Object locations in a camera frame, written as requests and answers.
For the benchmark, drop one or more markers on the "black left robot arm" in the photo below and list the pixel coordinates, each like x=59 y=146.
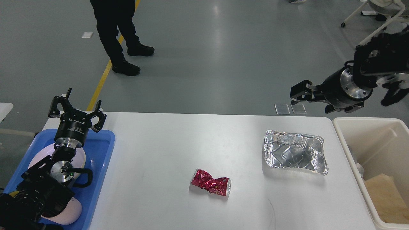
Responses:
x=45 y=190

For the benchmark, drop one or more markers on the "crushed red can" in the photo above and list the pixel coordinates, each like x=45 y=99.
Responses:
x=204 y=180

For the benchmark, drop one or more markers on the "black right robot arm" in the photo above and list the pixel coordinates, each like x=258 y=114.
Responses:
x=381 y=62

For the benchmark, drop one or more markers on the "teal mug yellow inside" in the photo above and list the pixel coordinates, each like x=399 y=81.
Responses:
x=14 y=193

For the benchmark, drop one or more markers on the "aluminium foil tray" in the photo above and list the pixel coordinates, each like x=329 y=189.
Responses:
x=295 y=151

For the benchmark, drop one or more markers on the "beige plastic bin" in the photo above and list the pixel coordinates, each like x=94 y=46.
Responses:
x=375 y=146

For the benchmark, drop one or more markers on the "blue plastic tray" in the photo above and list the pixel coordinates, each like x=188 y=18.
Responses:
x=98 y=149

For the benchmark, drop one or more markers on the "white office chair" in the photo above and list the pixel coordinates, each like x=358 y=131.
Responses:
x=393 y=10

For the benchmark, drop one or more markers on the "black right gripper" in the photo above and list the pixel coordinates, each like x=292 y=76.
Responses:
x=339 y=91

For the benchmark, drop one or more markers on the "person in black trousers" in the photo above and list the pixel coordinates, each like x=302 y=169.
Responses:
x=115 y=17

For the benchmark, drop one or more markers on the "white side table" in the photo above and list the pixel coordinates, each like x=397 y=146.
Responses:
x=5 y=108

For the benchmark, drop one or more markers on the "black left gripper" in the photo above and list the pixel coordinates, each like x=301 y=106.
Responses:
x=72 y=131

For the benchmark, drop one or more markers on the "pink plastic plate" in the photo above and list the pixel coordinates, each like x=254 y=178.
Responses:
x=78 y=161

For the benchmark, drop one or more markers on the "brown paper bag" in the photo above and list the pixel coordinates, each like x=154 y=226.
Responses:
x=387 y=200

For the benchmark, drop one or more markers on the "left clear floor plate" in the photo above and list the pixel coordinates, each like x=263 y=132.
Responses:
x=282 y=109

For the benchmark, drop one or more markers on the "clear floor plate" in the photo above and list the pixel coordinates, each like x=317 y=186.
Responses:
x=299 y=109
x=282 y=109

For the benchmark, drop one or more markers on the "right clear floor plate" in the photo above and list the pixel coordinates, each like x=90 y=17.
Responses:
x=299 y=109

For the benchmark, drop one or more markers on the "pink plastic cup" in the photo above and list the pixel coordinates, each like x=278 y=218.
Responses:
x=69 y=215

